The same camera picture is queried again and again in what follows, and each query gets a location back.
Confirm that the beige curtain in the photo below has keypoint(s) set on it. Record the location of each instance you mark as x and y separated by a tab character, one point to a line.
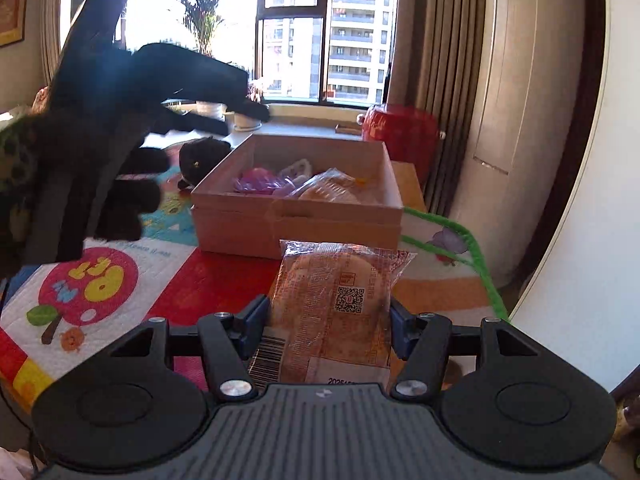
435	60

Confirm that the black window frame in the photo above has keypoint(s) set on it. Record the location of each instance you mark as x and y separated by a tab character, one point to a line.
325	50

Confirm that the pale lilac plastic item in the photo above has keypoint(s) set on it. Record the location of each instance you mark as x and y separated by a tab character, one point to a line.
295	170

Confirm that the packaged bread with barcode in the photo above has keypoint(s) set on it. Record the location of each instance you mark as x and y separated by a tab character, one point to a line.
325	310

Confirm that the framed wall picture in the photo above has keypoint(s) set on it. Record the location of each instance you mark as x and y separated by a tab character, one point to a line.
12	5

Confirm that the purple plastic item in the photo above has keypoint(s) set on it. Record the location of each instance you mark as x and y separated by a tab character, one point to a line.
255	182

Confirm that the green palm plant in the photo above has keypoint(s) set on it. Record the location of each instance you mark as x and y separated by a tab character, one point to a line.
202	0

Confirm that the apartment building outside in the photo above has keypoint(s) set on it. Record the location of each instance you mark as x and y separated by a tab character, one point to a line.
360	35

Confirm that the red round stool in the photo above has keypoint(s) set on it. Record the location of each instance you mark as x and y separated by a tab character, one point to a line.
400	130

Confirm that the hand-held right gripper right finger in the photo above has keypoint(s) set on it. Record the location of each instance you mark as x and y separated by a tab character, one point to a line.
400	330

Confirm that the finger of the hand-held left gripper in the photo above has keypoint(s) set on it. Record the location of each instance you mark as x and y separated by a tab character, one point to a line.
200	75
195	122

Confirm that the person's left hand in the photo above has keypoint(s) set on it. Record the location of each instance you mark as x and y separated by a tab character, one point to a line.
135	195

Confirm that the white standing air conditioner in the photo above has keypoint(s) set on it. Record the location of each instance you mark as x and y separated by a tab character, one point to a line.
525	110

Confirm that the potted flowering plant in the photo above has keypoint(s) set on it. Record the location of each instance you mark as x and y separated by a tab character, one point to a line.
247	120

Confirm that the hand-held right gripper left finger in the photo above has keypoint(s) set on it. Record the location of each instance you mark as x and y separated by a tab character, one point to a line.
252	327

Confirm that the black plush toy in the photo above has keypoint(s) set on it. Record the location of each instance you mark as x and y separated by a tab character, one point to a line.
202	160

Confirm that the colourful play mat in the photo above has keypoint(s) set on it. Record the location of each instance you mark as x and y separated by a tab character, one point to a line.
100	280

